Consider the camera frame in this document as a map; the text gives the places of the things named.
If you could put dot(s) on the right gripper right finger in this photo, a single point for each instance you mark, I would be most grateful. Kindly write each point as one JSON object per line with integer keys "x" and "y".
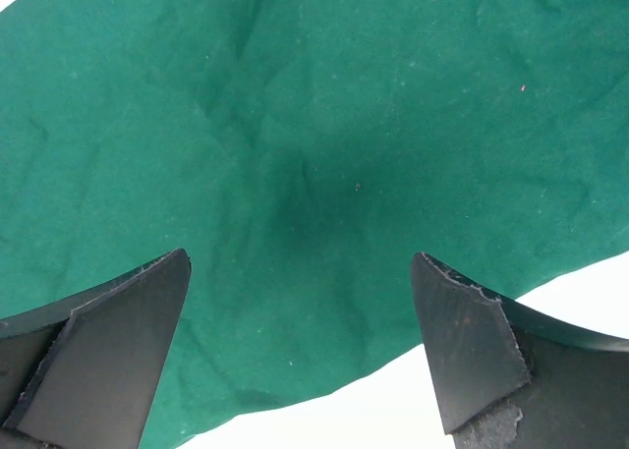
{"x": 508, "y": 376}

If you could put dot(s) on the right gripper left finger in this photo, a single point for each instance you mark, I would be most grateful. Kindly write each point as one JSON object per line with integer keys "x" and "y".
{"x": 82, "y": 372}

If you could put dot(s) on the green surgical cloth wrap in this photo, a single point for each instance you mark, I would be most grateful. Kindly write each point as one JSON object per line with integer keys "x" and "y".
{"x": 301, "y": 152}

